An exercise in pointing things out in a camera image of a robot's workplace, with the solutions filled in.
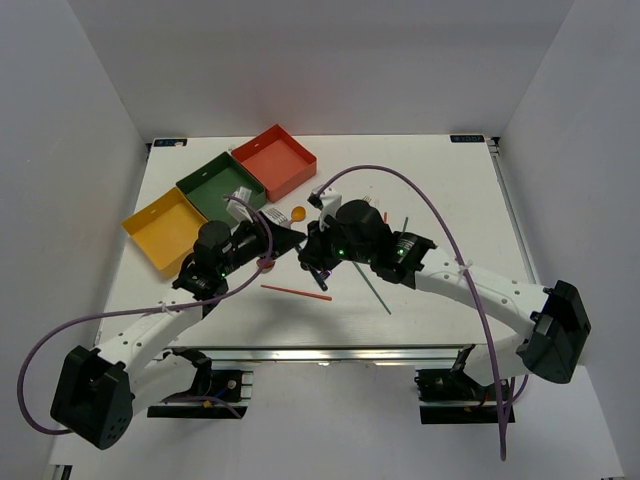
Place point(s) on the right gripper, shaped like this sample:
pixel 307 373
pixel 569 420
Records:
pixel 314 253

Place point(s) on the yellow square container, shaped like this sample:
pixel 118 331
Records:
pixel 166 230

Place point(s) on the silver teal-handled fork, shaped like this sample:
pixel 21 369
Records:
pixel 283 220

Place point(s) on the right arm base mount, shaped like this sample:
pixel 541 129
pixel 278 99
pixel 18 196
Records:
pixel 450 397

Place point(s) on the iridescent blue purple spoon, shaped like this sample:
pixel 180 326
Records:
pixel 265 265

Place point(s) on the orange gold spoon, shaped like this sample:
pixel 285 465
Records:
pixel 298 214

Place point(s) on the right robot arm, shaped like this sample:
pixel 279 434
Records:
pixel 550 325

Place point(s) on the right blue table label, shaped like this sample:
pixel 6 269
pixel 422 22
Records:
pixel 466 138

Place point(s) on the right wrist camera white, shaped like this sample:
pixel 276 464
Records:
pixel 327 202

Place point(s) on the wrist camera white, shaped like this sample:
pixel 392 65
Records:
pixel 327 202
pixel 236 204

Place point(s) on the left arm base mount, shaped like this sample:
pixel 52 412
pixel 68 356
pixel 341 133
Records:
pixel 217 392

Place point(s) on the blue table label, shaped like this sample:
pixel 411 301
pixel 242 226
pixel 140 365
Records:
pixel 169 142
pixel 466 138

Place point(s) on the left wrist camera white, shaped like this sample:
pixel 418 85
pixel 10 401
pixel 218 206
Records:
pixel 236 204

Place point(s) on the red square container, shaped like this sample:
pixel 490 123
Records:
pixel 278 161

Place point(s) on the teal chopstick diagonal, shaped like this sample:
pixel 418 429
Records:
pixel 371 287

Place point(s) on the orange chopstick lying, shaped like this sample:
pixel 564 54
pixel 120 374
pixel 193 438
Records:
pixel 297 292

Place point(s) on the left blue table label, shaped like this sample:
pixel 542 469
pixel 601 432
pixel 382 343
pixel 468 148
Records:
pixel 169 142

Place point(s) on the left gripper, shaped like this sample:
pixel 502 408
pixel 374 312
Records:
pixel 284 239

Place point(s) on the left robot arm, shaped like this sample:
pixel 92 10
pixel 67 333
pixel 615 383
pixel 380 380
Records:
pixel 101 390

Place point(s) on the green square container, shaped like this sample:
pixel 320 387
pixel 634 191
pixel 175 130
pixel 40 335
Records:
pixel 223 175

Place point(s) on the aluminium table frame rail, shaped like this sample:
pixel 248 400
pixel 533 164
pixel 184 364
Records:
pixel 512 208

